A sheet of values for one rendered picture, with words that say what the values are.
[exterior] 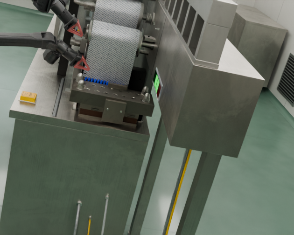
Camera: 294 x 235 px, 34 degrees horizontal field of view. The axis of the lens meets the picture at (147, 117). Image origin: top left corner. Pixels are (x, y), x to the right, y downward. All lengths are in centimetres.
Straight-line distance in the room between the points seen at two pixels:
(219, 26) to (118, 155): 100
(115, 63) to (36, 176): 68
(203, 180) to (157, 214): 157
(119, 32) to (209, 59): 89
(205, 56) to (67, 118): 91
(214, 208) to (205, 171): 186
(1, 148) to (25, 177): 139
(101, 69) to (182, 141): 88
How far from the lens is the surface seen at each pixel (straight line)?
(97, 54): 239
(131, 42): 238
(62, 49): 237
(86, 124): 225
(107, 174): 237
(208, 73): 158
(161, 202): 352
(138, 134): 227
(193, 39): 171
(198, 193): 186
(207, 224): 345
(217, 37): 156
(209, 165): 180
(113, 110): 226
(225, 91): 161
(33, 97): 236
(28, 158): 235
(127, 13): 259
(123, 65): 241
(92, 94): 225
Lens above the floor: 183
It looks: 22 degrees down
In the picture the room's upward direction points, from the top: 15 degrees clockwise
